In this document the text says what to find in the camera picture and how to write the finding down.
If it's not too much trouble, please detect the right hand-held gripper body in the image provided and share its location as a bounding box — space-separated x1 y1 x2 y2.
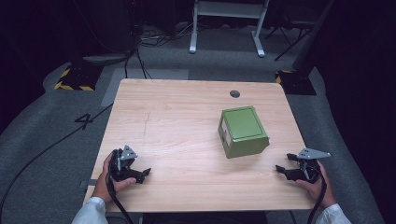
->
292 147 332 185

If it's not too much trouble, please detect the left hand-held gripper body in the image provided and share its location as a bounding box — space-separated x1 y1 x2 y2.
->
109 145 139 183

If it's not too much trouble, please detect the green box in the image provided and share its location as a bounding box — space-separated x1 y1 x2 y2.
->
217 105 271 160

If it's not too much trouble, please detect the person's left hand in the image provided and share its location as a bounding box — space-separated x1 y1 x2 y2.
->
91 150 137 203

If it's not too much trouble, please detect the person's right hand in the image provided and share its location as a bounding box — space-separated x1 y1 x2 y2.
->
294 160 338 210

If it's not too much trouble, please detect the wooden table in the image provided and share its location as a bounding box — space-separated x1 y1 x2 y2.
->
82 77 317 215

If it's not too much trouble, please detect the black yellow striped base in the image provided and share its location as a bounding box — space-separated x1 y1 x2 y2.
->
275 68 318 96
53 63 104 92

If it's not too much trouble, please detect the black folding stand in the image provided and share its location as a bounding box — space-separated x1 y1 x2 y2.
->
264 18 316 62

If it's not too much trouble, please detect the white metal stand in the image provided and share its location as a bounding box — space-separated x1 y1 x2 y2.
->
188 0 271 58

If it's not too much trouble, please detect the right hand-held gripper cable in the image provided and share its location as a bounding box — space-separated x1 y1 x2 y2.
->
305 164 328 224

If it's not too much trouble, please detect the hand-held gripper cable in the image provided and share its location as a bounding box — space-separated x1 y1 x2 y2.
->
106 155 134 224
305 164 328 224

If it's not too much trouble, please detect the left hand-held gripper cable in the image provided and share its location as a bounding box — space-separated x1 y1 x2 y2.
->
106 155 134 224

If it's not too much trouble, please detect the black floor cable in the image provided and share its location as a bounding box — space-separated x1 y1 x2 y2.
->
0 102 114 218

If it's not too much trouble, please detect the bundle of black cables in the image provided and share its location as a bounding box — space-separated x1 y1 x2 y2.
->
122 0 200 80

